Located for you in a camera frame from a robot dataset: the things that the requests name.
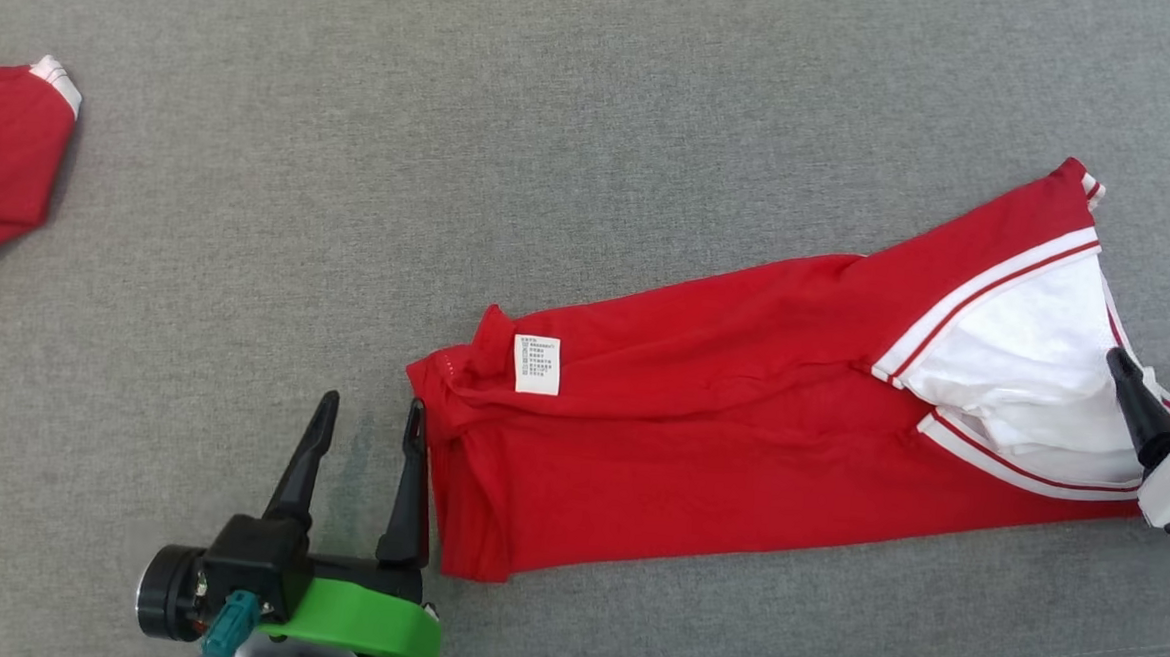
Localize teal left camera connector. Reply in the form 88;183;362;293
195;589;262;657

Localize red jersey with white trim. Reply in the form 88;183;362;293
395;123;1170;618

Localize grey fabric sofa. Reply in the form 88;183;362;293
0;0;1170;657

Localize red shorts with white hem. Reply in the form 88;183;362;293
0;53;86;288

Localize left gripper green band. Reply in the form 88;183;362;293
255;387;455;657

